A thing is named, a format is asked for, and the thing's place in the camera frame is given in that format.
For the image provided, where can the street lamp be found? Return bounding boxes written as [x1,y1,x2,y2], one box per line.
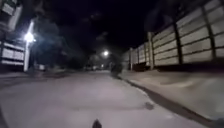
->
[101,49,111,59]

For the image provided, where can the building with white slatted gate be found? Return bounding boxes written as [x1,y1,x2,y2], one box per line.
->
[0,0,26,73]

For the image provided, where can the white lamp pole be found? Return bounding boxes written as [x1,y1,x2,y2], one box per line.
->
[22,19,36,73]

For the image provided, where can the pale concrete pavement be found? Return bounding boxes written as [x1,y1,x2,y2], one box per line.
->
[118,69,224,122]

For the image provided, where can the grey concrete road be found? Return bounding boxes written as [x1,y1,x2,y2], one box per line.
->
[0,69,210,128]

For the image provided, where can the pale slatted fence wall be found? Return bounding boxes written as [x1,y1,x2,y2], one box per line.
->
[121,0,224,72]

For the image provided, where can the robot's own part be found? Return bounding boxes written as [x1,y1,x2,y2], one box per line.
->
[91,119,103,128]

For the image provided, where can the dark trees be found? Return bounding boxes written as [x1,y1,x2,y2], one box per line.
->
[31,15,85,71]

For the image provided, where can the dark kerb strip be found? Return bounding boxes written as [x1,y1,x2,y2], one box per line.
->
[112,74,224,128]

